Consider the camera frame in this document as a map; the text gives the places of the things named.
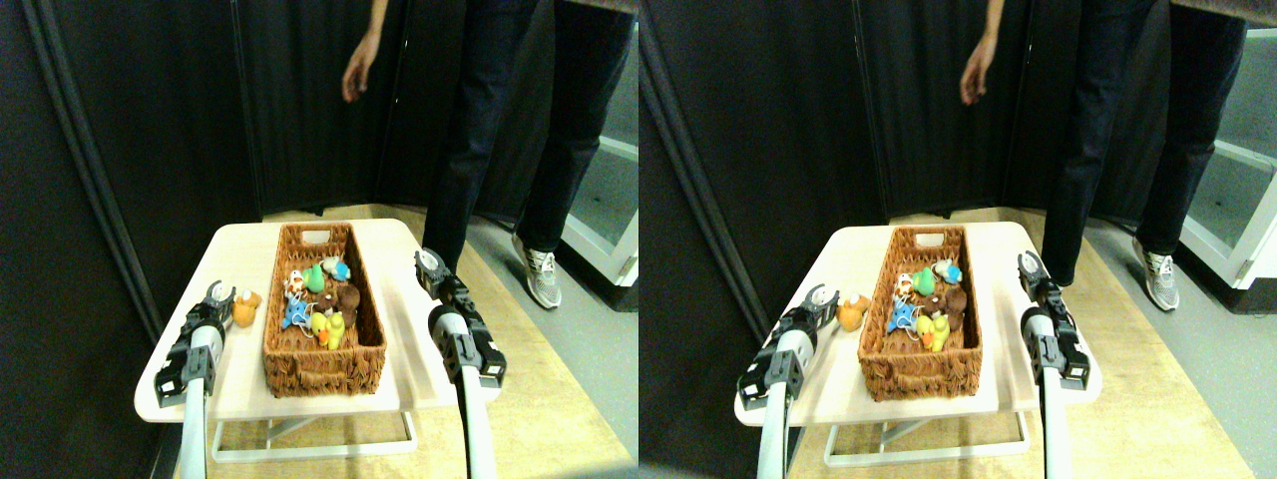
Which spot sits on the grey curtain stand pole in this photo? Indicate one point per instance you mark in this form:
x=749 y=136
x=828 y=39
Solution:
x=710 y=200
x=88 y=150

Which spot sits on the person's hand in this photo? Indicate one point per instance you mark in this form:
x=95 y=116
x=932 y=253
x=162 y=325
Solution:
x=978 y=72
x=359 y=70

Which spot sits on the white shelf unit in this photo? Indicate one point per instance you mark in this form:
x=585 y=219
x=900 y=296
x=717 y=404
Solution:
x=609 y=200
x=1237 y=180

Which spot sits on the brown wicker basket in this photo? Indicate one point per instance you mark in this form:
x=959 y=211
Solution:
x=324 y=369
x=913 y=374

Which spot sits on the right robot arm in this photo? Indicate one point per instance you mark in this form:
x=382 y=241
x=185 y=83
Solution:
x=1058 y=439
x=479 y=439

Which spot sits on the green plush toy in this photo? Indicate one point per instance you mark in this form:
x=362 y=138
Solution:
x=314 y=278
x=923 y=281

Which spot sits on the low white table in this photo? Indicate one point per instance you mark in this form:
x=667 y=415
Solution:
x=239 y=369
x=838 y=374

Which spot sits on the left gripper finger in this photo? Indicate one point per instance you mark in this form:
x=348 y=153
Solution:
x=808 y=297
x=209 y=294
x=231 y=298
x=834 y=300

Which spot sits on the person's legs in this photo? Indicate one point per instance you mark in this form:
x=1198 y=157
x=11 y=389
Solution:
x=1087 y=130
x=479 y=130

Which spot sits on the blue and white plush toy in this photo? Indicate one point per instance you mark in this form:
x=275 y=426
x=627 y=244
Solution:
x=949 y=271
x=337 y=269

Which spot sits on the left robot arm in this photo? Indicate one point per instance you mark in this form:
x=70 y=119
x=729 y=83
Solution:
x=193 y=439
x=773 y=439

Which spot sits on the yellow plush toy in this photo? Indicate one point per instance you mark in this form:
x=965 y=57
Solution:
x=327 y=329
x=934 y=332

